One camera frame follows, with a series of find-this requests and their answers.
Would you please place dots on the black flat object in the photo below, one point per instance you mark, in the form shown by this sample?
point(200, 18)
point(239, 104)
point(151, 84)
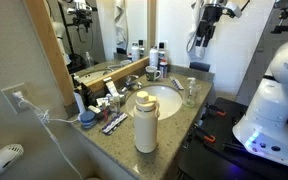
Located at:
point(200, 66)

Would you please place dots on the small white capped bottle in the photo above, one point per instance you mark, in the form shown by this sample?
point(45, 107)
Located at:
point(79, 103)

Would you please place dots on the blue round container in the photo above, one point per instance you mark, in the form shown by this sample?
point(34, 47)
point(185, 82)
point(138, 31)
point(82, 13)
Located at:
point(88, 119)

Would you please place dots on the black orange clamp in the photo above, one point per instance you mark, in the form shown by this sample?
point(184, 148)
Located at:
point(205, 136)
point(217, 111)

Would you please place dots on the small black bottle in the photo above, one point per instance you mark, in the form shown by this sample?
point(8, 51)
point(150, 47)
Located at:
point(88, 95)

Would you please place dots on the tall white bottle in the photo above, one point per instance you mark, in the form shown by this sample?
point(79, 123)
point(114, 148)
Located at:
point(153, 58)

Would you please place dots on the clear soap pump dispenser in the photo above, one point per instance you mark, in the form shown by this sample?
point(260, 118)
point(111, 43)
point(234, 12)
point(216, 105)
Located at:
point(190, 96)

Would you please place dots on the blue mouthwash bottle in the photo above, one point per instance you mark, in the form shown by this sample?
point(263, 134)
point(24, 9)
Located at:
point(161, 53)

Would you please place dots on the white wall hair dryer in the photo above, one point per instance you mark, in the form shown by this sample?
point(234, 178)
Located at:
point(5, 156)

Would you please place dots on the white wall outlet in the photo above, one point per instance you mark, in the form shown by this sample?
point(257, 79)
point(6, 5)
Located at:
point(12, 100)

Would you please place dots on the chrome sink faucet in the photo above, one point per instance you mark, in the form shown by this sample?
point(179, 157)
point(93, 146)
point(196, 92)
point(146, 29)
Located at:
point(130, 83)

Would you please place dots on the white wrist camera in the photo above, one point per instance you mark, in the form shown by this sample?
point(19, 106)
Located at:
point(233, 9)

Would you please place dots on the orange capped shaving can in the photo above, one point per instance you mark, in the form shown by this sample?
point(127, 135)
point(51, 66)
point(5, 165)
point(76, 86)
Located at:
point(163, 68)

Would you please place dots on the white toothpaste tube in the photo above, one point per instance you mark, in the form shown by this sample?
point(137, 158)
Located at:
point(111, 88)

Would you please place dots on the white oval sink basin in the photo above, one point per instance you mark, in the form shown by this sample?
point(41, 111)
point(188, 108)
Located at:
point(167, 100)

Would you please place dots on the black camera stand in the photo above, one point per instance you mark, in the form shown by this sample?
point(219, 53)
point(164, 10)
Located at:
point(284, 15)

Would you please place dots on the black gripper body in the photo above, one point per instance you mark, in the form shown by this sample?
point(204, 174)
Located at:
point(209, 20)

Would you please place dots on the cream yellow water bottle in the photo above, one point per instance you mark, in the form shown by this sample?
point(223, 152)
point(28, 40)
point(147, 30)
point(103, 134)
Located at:
point(145, 126)

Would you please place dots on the black robot cart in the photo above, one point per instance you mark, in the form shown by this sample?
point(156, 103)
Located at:
point(210, 160)

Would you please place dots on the short weekly pill organizer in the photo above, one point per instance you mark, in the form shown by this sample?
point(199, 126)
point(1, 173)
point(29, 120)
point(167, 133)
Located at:
point(114, 123)

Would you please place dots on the white terry towel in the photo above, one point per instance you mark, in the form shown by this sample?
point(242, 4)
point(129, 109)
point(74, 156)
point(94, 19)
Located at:
point(193, 20)

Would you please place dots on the grey ceramic mug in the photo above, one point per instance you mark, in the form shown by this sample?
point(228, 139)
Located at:
point(151, 74)

